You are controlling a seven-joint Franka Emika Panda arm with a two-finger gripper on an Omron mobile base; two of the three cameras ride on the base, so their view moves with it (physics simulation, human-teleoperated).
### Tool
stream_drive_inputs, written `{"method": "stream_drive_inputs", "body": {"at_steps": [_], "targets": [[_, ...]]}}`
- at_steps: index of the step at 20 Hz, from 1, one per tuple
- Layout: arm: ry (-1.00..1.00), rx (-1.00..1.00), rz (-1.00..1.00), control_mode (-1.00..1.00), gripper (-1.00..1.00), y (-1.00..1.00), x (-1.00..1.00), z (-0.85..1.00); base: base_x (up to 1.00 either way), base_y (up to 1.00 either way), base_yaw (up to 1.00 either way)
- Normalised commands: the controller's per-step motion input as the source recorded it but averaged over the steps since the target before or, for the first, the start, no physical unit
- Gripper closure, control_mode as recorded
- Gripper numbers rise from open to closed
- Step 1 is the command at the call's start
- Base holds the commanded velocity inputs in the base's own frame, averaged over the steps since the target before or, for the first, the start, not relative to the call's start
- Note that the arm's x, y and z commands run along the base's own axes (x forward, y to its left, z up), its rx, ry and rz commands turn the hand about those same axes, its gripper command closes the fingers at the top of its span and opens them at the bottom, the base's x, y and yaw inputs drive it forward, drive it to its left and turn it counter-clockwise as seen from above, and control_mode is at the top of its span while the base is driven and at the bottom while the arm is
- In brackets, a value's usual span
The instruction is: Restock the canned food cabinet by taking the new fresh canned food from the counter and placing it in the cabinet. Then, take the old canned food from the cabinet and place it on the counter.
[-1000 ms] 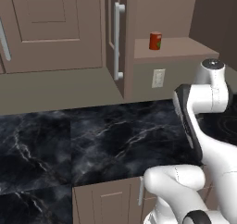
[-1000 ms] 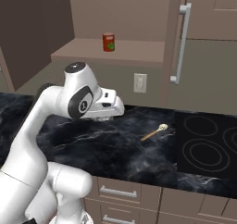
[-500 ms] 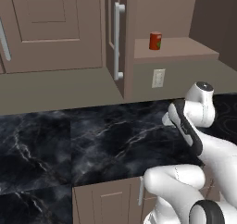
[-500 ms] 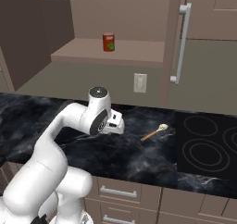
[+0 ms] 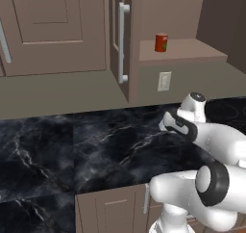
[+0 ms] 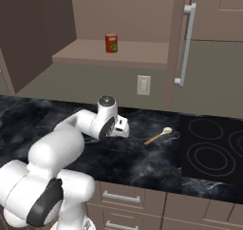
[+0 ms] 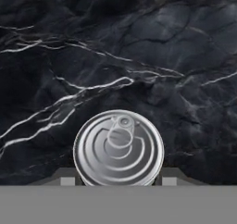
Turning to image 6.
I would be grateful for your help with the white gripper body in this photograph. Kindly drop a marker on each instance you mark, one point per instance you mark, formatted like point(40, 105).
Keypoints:
point(125, 128)

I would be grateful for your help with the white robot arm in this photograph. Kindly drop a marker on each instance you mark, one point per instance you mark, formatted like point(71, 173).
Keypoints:
point(53, 148)

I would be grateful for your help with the red food can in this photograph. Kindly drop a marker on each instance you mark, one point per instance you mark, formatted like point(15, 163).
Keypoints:
point(111, 43)

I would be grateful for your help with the wooden spoon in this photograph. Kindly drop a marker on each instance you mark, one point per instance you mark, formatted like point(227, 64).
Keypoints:
point(157, 137)

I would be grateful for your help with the brown drawer front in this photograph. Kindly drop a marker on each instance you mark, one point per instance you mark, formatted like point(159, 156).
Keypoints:
point(152, 200)
point(148, 222)
point(186, 206)
point(228, 213)

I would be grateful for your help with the black hob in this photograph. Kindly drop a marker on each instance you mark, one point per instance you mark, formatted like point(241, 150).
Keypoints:
point(210, 149)

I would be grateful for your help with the white wall outlet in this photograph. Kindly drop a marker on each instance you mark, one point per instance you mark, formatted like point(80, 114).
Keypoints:
point(144, 85)

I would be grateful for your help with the open brown wall cabinet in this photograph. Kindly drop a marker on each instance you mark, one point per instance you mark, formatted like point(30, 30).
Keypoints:
point(126, 51)

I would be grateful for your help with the closed brown wall cabinet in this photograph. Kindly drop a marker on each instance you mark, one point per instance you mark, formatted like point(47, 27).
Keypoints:
point(218, 13)

